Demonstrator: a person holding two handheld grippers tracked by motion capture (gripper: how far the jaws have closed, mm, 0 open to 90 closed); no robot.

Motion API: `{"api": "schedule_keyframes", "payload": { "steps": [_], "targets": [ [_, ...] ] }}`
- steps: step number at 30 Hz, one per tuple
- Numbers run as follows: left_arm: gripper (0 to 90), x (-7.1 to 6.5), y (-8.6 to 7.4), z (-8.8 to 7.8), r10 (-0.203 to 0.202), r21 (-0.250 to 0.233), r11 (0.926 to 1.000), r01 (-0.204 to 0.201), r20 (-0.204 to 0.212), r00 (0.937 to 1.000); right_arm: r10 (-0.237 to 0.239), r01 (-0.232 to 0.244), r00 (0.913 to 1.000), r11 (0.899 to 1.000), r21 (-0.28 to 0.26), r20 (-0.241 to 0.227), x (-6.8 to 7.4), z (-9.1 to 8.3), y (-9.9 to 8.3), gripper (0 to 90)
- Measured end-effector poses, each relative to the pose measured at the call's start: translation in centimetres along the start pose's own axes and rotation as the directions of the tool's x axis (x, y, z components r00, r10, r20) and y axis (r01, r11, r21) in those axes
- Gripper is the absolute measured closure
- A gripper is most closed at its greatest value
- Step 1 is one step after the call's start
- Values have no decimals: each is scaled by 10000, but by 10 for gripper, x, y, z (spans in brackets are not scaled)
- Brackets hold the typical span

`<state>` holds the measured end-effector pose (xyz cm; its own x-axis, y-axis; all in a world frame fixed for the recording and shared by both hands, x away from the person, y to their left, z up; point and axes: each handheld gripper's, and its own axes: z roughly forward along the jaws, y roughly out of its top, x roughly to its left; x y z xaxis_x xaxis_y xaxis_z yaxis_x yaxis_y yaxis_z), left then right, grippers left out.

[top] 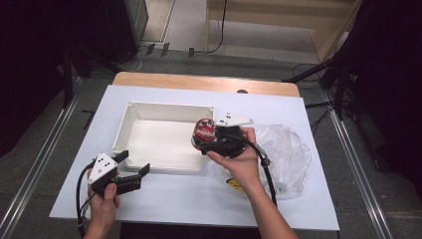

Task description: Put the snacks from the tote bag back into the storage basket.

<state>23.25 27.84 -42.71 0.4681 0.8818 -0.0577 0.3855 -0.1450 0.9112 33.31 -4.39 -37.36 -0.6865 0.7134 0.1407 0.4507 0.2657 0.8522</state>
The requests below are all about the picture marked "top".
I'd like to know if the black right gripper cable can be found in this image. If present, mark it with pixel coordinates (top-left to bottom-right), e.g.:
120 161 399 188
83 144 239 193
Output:
227 132 279 207

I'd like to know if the white plastic tray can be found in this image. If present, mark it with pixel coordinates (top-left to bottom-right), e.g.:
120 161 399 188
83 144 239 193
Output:
111 101 216 172

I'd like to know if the person's right hand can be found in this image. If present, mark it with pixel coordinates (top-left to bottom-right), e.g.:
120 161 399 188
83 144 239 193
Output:
205 126 261 193

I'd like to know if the person's left hand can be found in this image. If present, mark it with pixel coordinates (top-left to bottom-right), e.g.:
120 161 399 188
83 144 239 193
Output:
87 168 122 230

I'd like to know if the white floor cable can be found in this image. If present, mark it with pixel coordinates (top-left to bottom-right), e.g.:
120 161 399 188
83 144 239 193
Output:
122 46 148 73

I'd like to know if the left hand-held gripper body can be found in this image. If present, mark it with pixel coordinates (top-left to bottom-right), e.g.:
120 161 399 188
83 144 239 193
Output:
87 152 144 198

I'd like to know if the wooden table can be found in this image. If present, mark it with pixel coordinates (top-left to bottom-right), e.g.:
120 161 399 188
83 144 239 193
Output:
111 71 302 99

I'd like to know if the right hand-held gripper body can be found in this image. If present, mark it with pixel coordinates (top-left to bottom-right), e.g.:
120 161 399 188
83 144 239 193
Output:
198 112 256 159

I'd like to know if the white board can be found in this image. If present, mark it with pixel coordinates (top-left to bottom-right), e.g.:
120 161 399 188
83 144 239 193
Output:
49 84 340 232

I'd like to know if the wooden shelf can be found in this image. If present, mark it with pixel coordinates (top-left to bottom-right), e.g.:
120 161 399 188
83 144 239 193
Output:
204 0 363 64

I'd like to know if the black metal stand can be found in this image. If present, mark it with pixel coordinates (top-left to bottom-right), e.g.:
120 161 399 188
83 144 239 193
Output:
60 44 75 110

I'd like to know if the aluminium floor rail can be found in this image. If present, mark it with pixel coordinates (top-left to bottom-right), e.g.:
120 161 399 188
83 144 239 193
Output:
0 96 82 239
321 89 395 239

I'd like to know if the dark cabinet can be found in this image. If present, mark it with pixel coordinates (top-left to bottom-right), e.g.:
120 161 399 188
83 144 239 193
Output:
101 0 149 65

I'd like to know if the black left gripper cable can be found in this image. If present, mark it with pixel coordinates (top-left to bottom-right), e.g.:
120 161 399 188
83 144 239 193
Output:
75 159 98 239

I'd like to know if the red-lidded round container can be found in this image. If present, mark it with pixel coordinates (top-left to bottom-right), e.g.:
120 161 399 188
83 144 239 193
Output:
191 118 217 148

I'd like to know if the black tripod stand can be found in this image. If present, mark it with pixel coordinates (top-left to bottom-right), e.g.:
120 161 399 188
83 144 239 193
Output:
282 56 356 121

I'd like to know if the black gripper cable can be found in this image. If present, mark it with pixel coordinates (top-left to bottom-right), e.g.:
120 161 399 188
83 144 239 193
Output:
227 132 279 207
75 159 98 239

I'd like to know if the clear smiley plastic bag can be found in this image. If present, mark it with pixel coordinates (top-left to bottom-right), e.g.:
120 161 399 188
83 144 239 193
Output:
212 122 313 201

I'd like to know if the black hanging cable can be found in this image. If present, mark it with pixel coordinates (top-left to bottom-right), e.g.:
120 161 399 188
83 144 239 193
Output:
198 0 229 55

